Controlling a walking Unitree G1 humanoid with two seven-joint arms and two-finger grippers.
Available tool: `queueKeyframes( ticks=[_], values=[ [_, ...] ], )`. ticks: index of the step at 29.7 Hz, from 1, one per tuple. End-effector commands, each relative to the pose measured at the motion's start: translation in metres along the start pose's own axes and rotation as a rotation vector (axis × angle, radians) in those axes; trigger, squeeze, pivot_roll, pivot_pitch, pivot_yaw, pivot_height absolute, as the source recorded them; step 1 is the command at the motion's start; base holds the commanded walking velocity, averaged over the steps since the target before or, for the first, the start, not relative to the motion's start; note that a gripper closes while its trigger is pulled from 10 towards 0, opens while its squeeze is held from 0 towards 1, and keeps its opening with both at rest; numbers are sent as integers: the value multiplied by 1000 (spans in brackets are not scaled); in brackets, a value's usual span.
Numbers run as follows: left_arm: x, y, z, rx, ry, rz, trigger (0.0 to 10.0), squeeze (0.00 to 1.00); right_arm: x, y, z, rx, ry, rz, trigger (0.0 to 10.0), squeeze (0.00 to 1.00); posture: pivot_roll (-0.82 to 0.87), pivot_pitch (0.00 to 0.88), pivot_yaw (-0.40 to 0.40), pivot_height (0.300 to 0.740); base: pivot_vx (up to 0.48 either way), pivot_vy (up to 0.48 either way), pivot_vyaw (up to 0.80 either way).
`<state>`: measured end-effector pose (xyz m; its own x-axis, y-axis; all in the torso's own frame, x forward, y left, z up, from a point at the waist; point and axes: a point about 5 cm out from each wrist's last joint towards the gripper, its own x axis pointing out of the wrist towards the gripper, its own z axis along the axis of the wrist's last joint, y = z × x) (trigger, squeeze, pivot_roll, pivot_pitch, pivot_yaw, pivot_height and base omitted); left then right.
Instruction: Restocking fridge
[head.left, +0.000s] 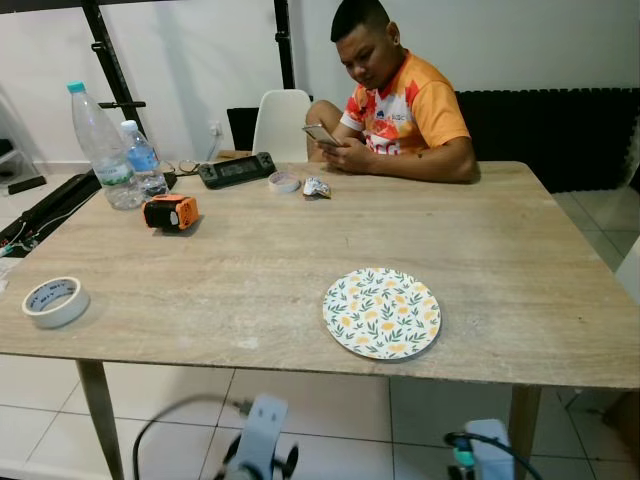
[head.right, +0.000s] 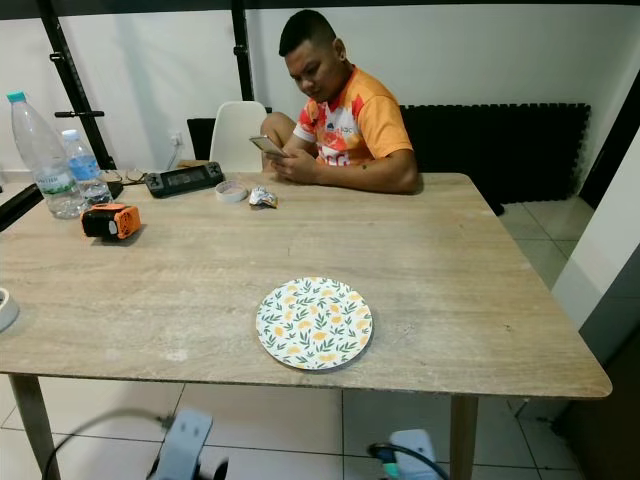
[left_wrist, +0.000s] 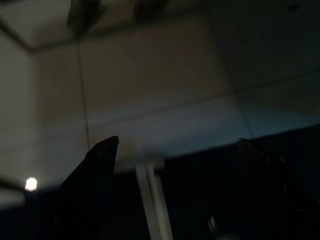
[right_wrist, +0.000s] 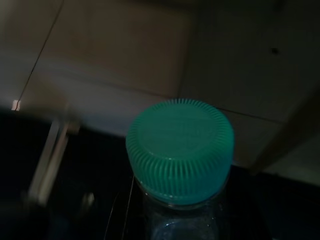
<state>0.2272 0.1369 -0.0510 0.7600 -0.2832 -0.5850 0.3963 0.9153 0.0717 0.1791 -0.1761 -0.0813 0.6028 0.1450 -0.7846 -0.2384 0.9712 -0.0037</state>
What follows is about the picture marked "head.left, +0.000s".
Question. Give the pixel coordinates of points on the silver smartphone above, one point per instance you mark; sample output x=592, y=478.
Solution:
x=320, y=134

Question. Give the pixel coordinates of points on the large clear bottle teal cap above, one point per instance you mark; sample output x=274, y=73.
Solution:
x=105, y=150

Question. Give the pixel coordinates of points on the floral lemon print plate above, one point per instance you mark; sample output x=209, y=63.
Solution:
x=381, y=313

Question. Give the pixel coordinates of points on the light wooden table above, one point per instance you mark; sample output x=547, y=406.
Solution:
x=250, y=260

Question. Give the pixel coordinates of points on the wide masking tape roll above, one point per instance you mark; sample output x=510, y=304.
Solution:
x=55, y=318

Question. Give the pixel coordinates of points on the orange and black device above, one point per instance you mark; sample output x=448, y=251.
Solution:
x=172, y=212

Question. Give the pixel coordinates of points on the crumpled silver wrapper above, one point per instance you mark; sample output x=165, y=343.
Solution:
x=316, y=187

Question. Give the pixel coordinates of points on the small white tape roll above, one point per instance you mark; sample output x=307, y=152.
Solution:
x=284, y=183

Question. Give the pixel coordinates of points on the black handheld controller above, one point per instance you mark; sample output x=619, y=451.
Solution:
x=237, y=171

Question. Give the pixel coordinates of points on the small water bottle blue label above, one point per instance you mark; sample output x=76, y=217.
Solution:
x=143, y=160

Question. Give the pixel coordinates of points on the white plastic chair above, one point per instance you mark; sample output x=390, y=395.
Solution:
x=282, y=125

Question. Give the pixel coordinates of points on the long black case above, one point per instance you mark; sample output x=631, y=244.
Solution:
x=55, y=205

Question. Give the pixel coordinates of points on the man in orange shirt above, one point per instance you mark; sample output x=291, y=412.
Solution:
x=420, y=110

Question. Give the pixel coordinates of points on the black foam mat panel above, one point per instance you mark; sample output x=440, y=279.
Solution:
x=560, y=135

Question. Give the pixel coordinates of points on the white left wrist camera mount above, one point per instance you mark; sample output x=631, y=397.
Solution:
x=262, y=430

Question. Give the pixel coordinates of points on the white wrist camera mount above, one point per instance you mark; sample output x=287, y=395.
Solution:
x=492, y=450
x=262, y=430

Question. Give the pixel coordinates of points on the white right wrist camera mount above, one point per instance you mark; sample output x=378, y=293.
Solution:
x=492, y=450

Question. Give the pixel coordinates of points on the white wall socket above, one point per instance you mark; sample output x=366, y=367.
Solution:
x=214, y=128

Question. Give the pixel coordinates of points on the black metal rack frame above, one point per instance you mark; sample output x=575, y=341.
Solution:
x=108, y=60

